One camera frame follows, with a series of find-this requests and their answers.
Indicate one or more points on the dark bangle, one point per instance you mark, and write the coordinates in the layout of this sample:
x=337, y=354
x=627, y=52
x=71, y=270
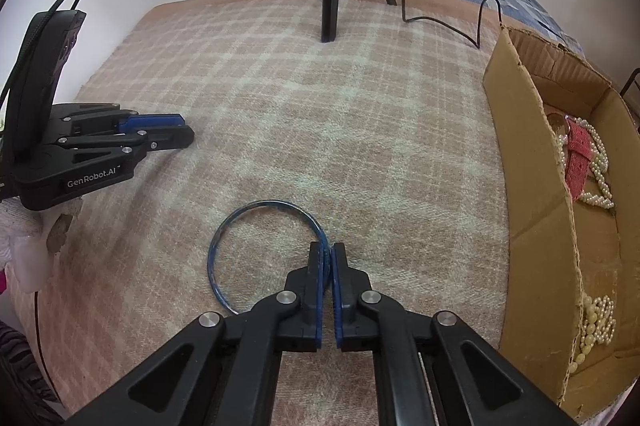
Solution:
x=267, y=203

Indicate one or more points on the cardboard box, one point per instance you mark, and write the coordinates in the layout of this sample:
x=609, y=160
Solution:
x=530, y=155

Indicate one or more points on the dark striped clothing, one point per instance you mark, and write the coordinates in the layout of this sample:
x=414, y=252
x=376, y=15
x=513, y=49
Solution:
x=20, y=366

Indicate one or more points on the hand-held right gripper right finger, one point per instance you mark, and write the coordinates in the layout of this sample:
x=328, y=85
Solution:
x=342, y=306

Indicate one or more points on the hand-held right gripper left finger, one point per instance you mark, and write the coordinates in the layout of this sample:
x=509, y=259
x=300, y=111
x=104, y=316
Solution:
x=315, y=296

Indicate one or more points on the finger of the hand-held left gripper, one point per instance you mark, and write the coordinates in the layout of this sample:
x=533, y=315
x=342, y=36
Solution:
x=172, y=138
x=155, y=121

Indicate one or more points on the beige plaid blanket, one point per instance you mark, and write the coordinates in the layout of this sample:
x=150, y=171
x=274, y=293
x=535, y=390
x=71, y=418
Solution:
x=300, y=105

